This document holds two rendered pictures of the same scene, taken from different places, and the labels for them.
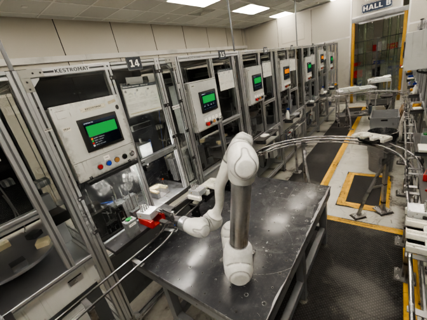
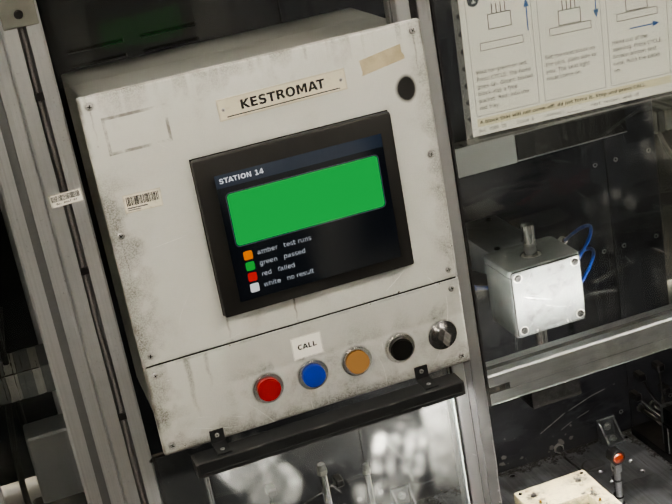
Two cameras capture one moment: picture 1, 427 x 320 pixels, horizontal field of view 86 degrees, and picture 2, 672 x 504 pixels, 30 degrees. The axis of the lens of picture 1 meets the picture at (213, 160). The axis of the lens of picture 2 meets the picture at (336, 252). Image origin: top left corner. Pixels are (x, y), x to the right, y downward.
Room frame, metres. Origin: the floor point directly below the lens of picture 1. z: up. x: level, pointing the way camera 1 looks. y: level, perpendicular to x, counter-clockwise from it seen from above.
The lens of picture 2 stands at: (0.29, -0.18, 2.10)
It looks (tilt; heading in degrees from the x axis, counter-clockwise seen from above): 20 degrees down; 34
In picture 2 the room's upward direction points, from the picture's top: 10 degrees counter-clockwise
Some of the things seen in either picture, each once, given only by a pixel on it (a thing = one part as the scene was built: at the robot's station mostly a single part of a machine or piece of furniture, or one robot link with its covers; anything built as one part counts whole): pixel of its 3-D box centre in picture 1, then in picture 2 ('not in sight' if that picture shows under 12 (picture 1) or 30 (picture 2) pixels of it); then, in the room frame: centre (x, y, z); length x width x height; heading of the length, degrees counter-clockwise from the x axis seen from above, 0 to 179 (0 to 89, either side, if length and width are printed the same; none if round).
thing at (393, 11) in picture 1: (375, 60); not in sight; (7.51, -5.66, 1.31); 1.36 x 0.10 x 2.62; 49
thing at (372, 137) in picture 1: (370, 138); not in sight; (2.38, -1.79, 0.84); 0.37 x 0.14 x 0.10; 17
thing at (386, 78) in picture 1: (379, 93); not in sight; (6.31, -4.89, 0.48); 0.84 x 0.58 x 0.97; 147
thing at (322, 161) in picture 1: (338, 134); not in sight; (5.03, -2.98, 0.01); 5.85 x 0.59 x 0.01; 139
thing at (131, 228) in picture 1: (130, 226); not in sight; (1.36, 0.65, 0.97); 0.08 x 0.08 x 0.12; 49
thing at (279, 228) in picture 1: (241, 220); not in sight; (1.61, -0.13, 0.66); 1.50 x 1.06 x 0.04; 139
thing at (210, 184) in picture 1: (206, 190); not in sight; (1.92, 0.12, 0.84); 0.36 x 0.14 x 0.10; 139
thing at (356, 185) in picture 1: (365, 189); not in sight; (2.66, -1.96, 0.01); 1.00 x 0.55 x 0.01; 139
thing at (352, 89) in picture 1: (355, 104); not in sight; (5.61, -3.76, 0.48); 0.88 x 0.56 x 0.96; 67
